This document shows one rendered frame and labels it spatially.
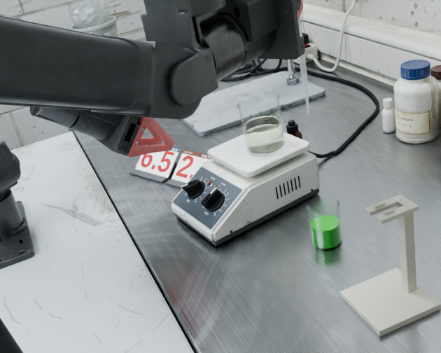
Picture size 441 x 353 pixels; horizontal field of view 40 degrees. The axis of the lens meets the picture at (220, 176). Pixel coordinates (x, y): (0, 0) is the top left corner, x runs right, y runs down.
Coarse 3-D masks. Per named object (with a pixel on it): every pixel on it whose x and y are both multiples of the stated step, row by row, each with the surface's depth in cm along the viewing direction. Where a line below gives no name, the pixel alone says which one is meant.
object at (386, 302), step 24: (384, 216) 62; (408, 216) 64; (408, 240) 66; (408, 264) 67; (360, 288) 71; (384, 288) 70; (408, 288) 68; (360, 312) 67; (384, 312) 67; (408, 312) 66; (432, 312) 66
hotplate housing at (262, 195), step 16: (208, 160) 95; (288, 160) 90; (304, 160) 90; (192, 176) 94; (224, 176) 90; (240, 176) 88; (256, 176) 87; (272, 176) 87; (288, 176) 88; (304, 176) 90; (256, 192) 86; (272, 192) 88; (288, 192) 89; (304, 192) 91; (176, 208) 93; (240, 208) 85; (256, 208) 87; (272, 208) 88; (192, 224) 89; (224, 224) 84; (240, 224) 86; (256, 224) 88; (224, 240) 86
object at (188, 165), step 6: (186, 156) 106; (192, 156) 106; (180, 162) 107; (186, 162) 106; (192, 162) 105; (198, 162) 104; (204, 162) 103; (180, 168) 106; (186, 168) 105; (192, 168) 104; (198, 168) 104; (174, 174) 106; (180, 174) 106; (186, 174) 105; (192, 174) 104
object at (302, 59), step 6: (300, 24) 68; (300, 30) 68; (300, 60) 70; (300, 66) 70; (306, 72) 71; (306, 78) 71; (306, 84) 71; (306, 90) 72; (306, 96) 72; (306, 102) 72
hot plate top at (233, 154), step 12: (228, 144) 95; (240, 144) 94; (288, 144) 90; (300, 144) 90; (216, 156) 92; (228, 156) 91; (240, 156) 90; (252, 156) 89; (264, 156) 88; (276, 156) 88; (288, 156) 88; (240, 168) 86; (252, 168) 86; (264, 168) 86
